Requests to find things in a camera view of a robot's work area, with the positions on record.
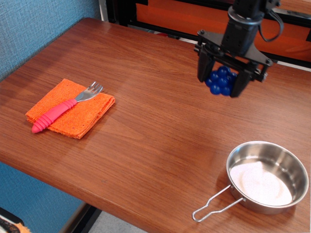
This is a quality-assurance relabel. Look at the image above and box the orange object bottom corner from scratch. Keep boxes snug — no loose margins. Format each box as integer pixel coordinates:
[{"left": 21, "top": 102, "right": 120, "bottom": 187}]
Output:
[{"left": 14, "top": 223, "right": 31, "bottom": 233}]

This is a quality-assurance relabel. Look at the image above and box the blue toy grape cluster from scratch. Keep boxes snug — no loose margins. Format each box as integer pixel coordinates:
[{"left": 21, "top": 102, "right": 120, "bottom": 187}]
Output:
[{"left": 205, "top": 66, "right": 237, "bottom": 96}]

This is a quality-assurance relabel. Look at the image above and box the pink handled fork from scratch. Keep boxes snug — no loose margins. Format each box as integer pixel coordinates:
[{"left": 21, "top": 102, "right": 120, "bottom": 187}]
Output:
[{"left": 31, "top": 82, "right": 103, "bottom": 133}]

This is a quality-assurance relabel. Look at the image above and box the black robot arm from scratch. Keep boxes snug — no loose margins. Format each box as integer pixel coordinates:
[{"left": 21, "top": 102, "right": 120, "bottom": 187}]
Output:
[{"left": 194, "top": 0, "right": 284, "bottom": 98}]

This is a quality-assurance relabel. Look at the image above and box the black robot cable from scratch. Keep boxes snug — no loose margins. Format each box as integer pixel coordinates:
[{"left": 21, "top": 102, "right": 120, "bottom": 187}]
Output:
[{"left": 258, "top": 11, "right": 285, "bottom": 43}]

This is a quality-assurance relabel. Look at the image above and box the stainless steel pot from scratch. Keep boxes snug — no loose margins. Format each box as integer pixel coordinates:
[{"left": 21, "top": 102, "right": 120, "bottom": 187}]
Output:
[{"left": 192, "top": 141, "right": 309, "bottom": 223}]

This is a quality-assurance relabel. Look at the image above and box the orange folded cloth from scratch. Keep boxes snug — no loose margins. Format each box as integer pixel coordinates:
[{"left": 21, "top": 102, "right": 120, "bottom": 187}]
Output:
[{"left": 26, "top": 79, "right": 115, "bottom": 139}]

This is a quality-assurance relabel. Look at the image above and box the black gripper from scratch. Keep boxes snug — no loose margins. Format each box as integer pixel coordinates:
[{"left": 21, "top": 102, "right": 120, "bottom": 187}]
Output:
[{"left": 195, "top": 13, "right": 272, "bottom": 98}]

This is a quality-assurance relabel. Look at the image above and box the orange panel black frame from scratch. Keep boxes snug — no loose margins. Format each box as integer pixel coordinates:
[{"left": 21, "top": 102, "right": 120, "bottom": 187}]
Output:
[{"left": 106, "top": 0, "right": 311, "bottom": 67}]

